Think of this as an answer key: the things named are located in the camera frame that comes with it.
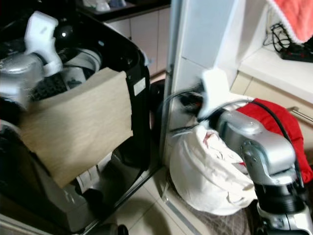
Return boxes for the white garment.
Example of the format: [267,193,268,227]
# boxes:
[168,123,258,217]

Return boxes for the white ceramic item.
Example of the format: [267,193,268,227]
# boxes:
[82,0,114,13]

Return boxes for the white striped cloth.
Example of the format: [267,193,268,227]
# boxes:
[77,165,114,192]

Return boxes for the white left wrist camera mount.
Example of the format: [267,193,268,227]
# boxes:
[24,11,64,77]

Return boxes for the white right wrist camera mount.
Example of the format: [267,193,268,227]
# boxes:
[196,68,231,121]

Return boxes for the red garment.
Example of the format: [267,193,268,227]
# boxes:
[236,98,313,185]

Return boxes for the metal drawer handle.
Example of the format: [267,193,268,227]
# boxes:
[291,106,313,124]

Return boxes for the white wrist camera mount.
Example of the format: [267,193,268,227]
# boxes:
[24,11,64,77]
[196,68,231,121]

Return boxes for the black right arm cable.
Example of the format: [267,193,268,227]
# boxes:
[158,90,306,188]

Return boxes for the white washer label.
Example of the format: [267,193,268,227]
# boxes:
[133,77,148,96]

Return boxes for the white cabinet panel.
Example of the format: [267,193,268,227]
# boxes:
[159,0,250,167]

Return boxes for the beige cloth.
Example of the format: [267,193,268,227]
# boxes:
[19,67,134,189]

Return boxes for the black washing machine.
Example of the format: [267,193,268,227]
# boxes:
[0,9,153,234]

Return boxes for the pink towel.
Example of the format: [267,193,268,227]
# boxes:
[266,0,313,44]

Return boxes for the white counter shelf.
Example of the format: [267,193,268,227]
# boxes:
[238,47,313,100]

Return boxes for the tangled black cables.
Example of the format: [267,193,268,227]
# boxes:
[268,22,313,63]

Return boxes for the mesh laundry basket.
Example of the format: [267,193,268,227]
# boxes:
[171,203,255,235]

